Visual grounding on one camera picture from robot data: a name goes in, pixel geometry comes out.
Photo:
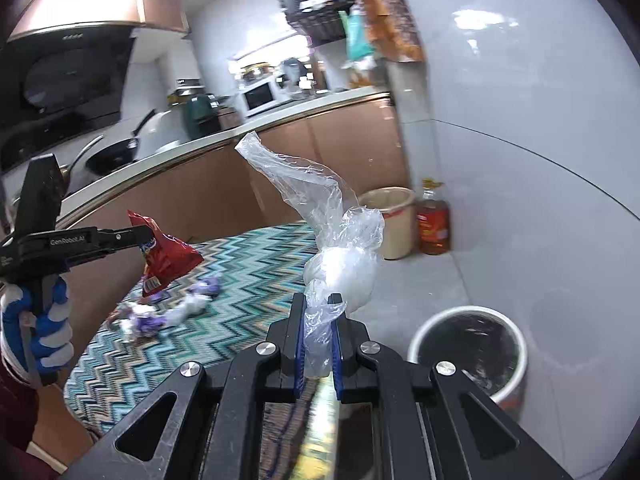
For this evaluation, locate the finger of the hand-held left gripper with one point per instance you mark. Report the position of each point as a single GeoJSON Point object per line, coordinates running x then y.
{"type": "Point", "coordinates": [125, 234]}
{"type": "Point", "coordinates": [117, 249]}

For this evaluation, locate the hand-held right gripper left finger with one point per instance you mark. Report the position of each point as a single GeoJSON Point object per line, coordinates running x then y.
{"type": "Point", "coordinates": [299, 345]}

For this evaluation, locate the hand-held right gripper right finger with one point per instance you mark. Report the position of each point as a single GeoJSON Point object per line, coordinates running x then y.
{"type": "Point", "coordinates": [339, 355]}

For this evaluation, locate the red snack packet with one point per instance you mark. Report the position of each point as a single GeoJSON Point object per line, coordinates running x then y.
{"type": "Point", "coordinates": [167, 260]}

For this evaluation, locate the clear and purple wrapper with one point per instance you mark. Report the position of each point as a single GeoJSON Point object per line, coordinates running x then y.
{"type": "Point", "coordinates": [142, 322]}

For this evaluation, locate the clear plastic bag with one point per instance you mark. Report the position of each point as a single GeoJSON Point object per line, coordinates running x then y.
{"type": "Point", "coordinates": [345, 270]}

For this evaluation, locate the white bin with black liner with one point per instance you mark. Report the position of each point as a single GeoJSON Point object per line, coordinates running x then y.
{"type": "Point", "coordinates": [470, 345]}

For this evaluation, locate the person's left forearm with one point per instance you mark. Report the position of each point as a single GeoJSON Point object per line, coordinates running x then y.
{"type": "Point", "coordinates": [15, 410]}

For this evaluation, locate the person's left hand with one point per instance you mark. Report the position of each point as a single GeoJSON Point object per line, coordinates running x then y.
{"type": "Point", "coordinates": [52, 340]}

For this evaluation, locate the black wok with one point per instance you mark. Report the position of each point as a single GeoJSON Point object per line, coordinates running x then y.
{"type": "Point", "coordinates": [112, 157]}

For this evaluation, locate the zigzag patterned rug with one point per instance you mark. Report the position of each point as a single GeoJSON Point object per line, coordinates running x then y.
{"type": "Point", "coordinates": [250, 270]}

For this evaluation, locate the white crumpled plastic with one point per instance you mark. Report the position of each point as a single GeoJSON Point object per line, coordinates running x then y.
{"type": "Point", "coordinates": [190, 307]}

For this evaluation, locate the white pot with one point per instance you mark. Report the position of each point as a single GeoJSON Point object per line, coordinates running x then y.
{"type": "Point", "coordinates": [160, 132]}

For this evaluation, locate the black range hood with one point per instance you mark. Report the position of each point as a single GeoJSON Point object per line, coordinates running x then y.
{"type": "Point", "coordinates": [60, 85]}

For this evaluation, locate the beige bucket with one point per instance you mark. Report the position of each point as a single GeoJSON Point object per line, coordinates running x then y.
{"type": "Point", "coordinates": [395, 225]}

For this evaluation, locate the cooking oil bottle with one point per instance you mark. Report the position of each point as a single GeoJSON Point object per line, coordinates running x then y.
{"type": "Point", "coordinates": [433, 225]}

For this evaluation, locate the white microwave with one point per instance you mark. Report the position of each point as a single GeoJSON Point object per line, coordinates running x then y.
{"type": "Point", "coordinates": [260, 97]}

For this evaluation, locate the brown kitchen counter cabinets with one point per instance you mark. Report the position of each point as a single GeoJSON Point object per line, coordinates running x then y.
{"type": "Point", "coordinates": [330, 155]}

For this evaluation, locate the white kettle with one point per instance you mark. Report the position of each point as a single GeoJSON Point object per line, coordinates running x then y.
{"type": "Point", "coordinates": [291, 75]}

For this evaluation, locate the teal hanging bag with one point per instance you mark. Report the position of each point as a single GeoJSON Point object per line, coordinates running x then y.
{"type": "Point", "coordinates": [359, 35]}

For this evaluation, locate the orange patterned hanging cloth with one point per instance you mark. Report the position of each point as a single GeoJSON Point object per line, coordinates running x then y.
{"type": "Point", "coordinates": [390, 15]}

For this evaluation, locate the black wall rack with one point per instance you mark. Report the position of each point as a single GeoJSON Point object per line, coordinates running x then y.
{"type": "Point", "coordinates": [315, 10]}

